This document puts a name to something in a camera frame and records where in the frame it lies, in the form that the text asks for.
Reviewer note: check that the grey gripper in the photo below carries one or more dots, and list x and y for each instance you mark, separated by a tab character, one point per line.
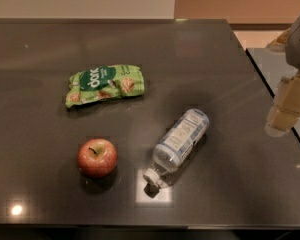
285	113

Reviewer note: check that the clear blue-label plastic bottle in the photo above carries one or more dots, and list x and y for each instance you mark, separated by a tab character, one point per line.
176	145

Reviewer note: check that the adjacent grey table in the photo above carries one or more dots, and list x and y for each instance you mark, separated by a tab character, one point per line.
275	72

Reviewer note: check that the green snack bag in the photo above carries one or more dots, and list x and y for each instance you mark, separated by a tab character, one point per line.
103	83

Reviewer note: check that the red apple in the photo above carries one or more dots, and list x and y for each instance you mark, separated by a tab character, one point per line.
97	158

